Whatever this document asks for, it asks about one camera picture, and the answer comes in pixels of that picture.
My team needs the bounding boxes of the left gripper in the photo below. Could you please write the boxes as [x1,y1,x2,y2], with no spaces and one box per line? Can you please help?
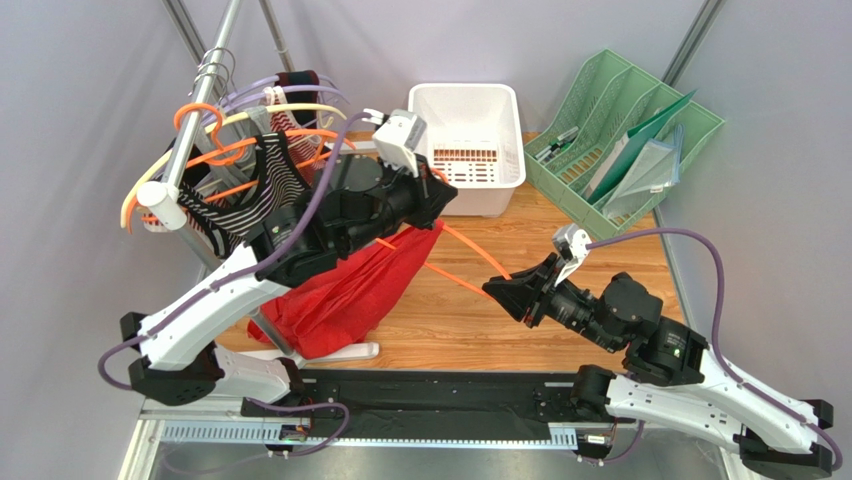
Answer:
[341,150,458,258]

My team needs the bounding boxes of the red tank top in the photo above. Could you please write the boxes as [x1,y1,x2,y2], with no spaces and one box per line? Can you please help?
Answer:
[261,220,444,359]

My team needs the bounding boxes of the orange plastic hanger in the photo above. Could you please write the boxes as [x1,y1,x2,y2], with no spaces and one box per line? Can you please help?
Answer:
[424,222,511,297]

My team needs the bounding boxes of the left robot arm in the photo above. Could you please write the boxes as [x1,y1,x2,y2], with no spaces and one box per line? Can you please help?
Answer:
[120,155,457,406]

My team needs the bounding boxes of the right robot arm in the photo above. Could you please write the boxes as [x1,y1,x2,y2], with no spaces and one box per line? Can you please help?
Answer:
[482,254,834,479]

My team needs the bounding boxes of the red white striped top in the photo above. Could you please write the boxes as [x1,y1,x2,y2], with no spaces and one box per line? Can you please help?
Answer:
[263,86,318,163]

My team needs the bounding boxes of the black white striped top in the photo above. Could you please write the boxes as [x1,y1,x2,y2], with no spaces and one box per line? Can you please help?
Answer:
[178,133,310,260]

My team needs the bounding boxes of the white plastic basket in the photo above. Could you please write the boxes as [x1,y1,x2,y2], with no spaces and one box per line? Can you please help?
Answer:
[408,83,526,218]

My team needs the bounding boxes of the dark navy garment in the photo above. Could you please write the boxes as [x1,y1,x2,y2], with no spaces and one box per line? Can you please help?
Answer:
[275,70,319,125]

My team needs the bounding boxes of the pens in organizer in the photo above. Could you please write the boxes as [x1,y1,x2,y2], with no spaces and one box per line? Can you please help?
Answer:
[534,126,580,163]

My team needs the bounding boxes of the green folder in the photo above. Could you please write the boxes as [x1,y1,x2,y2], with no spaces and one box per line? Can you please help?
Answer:
[582,90,696,204]

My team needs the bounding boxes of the green file organizer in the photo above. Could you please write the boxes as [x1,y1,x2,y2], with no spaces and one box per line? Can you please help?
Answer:
[524,49,683,240]

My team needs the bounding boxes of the clear document pouch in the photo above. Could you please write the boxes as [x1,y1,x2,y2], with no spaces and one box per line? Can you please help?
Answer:
[602,123,685,220]

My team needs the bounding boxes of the metal clothes rack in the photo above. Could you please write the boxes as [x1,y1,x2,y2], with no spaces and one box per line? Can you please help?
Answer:
[136,0,381,364]

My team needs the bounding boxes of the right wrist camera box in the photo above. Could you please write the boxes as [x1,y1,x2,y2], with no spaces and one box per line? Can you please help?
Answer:
[551,223,591,285]

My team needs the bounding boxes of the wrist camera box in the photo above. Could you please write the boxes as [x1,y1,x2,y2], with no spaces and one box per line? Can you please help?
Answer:
[363,109,427,178]
[551,223,591,285]

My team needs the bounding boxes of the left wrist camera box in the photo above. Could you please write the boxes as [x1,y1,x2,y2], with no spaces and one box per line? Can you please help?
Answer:
[363,109,427,178]

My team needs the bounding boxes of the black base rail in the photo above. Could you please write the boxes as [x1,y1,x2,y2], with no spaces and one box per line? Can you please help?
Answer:
[239,369,637,444]

